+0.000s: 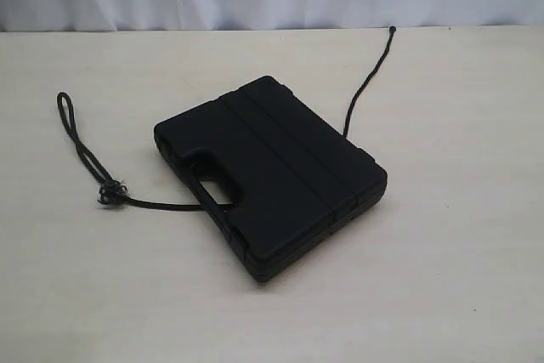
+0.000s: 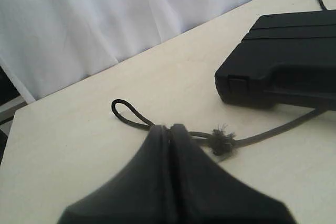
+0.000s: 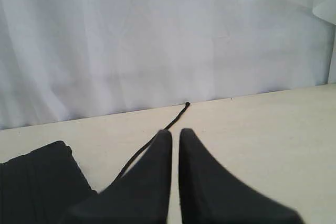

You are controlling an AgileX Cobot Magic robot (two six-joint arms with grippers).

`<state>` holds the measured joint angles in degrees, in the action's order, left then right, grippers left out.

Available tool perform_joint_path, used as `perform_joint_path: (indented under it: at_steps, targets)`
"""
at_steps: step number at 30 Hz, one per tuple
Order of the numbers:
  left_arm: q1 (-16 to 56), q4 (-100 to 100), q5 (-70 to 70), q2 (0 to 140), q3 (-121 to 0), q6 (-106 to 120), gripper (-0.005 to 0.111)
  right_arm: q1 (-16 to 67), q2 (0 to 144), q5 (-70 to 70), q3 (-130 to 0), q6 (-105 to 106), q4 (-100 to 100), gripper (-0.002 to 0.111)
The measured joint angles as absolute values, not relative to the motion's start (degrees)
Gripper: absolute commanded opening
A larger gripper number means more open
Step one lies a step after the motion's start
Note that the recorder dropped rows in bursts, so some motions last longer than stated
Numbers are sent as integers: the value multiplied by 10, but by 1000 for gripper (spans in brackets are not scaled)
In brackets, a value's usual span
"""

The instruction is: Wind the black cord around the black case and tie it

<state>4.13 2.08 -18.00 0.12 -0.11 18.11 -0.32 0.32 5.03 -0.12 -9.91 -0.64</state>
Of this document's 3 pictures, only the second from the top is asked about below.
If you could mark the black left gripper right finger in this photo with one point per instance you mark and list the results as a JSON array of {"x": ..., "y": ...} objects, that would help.
[{"x": 208, "y": 194}]

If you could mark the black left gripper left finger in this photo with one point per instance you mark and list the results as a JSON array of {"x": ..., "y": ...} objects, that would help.
[{"x": 136, "y": 194}]

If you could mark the black plastic case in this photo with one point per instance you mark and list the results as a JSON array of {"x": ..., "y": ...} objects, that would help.
[{"x": 284, "y": 58}]

